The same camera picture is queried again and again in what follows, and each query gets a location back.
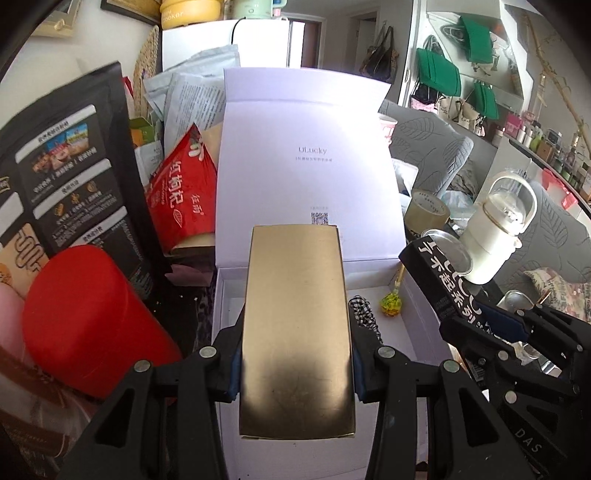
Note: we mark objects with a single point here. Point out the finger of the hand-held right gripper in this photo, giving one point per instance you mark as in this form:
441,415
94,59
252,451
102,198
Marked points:
480,344
505,323

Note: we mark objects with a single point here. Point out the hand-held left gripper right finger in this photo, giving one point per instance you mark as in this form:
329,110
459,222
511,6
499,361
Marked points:
359,383

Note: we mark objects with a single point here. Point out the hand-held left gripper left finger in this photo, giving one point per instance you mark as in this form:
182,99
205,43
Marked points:
233,374

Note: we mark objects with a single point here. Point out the black printed box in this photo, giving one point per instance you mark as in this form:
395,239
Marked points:
438,277

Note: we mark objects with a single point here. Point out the gold box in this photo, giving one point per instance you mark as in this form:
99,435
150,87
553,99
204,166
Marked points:
295,323

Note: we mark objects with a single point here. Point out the white gift box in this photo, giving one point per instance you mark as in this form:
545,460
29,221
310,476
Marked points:
304,138

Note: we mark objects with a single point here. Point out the wrapped pastry packet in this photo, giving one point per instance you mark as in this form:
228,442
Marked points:
521,353

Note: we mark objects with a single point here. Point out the floral cushion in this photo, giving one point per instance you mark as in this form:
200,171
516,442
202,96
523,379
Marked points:
561,290

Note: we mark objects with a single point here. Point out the black white checkered cloth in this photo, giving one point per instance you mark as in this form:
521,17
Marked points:
364,318

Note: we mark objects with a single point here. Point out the yellow green lollipop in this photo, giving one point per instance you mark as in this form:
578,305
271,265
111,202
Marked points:
390,305

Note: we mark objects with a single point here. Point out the white kettle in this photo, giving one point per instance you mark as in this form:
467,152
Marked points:
494,235

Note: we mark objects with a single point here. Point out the metal cup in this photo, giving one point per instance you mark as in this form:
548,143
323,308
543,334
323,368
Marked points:
450,249

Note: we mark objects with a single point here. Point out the pink paper piece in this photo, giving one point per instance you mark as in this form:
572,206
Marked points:
189,277

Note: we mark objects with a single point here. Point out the clear plastic bag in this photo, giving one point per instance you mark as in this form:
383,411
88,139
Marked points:
457,205

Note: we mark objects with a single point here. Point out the brown tape roll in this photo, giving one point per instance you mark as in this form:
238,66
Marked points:
425,210

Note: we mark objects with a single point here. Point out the red cylindrical canister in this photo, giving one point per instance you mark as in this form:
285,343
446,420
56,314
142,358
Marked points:
92,318

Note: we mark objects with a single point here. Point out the row of bottles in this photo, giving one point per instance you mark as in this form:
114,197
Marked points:
549,143

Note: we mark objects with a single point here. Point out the red snack bag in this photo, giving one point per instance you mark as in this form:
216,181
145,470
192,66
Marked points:
182,194

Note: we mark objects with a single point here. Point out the grey leaf-pattern sofa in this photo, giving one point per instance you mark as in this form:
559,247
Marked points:
438,147

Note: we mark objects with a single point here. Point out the brown patterned package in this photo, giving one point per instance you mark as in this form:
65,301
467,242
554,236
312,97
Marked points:
32,415

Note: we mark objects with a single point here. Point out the green tote bag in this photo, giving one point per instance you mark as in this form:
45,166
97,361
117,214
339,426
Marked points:
478,39
438,71
485,99

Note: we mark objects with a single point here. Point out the red white paper cup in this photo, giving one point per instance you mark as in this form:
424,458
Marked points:
387,129

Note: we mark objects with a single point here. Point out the pink cylinder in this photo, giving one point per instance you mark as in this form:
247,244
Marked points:
9,314

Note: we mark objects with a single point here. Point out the black snack bag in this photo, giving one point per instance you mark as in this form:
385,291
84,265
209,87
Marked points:
78,175

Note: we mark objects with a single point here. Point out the small green box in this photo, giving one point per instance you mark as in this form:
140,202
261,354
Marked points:
143,131

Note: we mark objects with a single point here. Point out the printed paper sheet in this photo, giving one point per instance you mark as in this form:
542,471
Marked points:
194,101

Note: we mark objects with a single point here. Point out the dark handbag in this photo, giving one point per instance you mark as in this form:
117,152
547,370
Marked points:
381,57

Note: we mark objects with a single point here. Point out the woven straw mat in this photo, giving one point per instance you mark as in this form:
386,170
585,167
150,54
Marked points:
147,64

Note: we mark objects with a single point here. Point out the white refrigerator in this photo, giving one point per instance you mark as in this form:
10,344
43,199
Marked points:
258,44

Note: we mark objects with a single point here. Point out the yellow cooker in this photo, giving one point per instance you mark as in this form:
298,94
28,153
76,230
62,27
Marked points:
189,11

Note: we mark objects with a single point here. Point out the picture frame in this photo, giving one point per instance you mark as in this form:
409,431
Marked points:
60,16

